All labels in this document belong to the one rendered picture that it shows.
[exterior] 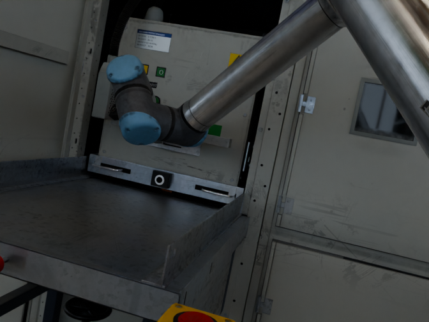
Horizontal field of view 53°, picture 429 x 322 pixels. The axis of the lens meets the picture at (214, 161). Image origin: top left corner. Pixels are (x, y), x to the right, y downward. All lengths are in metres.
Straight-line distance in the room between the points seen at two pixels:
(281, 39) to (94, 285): 0.58
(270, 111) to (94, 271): 0.77
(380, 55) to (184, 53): 0.92
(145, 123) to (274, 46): 0.33
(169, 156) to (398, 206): 0.71
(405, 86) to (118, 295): 0.51
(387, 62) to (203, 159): 0.90
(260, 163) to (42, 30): 0.76
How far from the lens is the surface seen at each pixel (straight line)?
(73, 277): 0.77
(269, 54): 0.93
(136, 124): 1.00
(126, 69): 1.09
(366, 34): 0.63
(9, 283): 1.73
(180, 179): 1.41
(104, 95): 1.40
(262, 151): 1.32
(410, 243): 1.34
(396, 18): 0.61
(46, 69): 1.45
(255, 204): 1.33
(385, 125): 1.30
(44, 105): 1.46
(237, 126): 1.37
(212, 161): 1.39
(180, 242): 0.74
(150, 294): 0.71
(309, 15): 0.89
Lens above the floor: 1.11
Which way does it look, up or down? 5 degrees down
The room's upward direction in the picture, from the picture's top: 11 degrees clockwise
